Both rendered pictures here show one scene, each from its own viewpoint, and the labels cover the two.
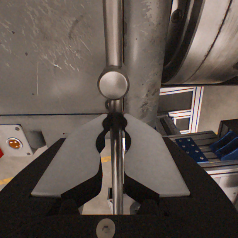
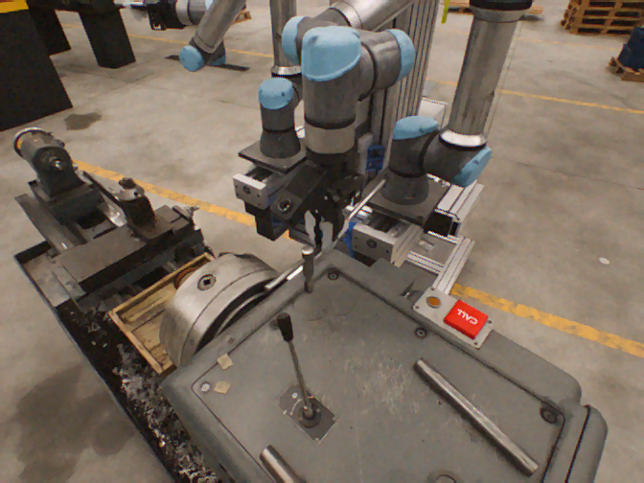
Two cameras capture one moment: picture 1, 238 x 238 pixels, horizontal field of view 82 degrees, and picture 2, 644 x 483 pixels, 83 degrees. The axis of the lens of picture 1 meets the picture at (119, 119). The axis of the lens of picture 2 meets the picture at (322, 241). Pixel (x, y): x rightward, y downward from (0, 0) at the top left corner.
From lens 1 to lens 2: 0.57 m
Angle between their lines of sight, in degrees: 32
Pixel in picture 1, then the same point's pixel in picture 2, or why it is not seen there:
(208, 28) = (252, 278)
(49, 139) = (401, 287)
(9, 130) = (425, 310)
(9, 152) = (448, 301)
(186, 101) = not seen: hidden behind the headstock
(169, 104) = not seen: hidden behind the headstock
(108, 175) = (518, 270)
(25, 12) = (331, 342)
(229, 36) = (245, 268)
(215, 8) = (244, 282)
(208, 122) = (283, 257)
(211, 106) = not seen: hidden behind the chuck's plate
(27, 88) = (376, 318)
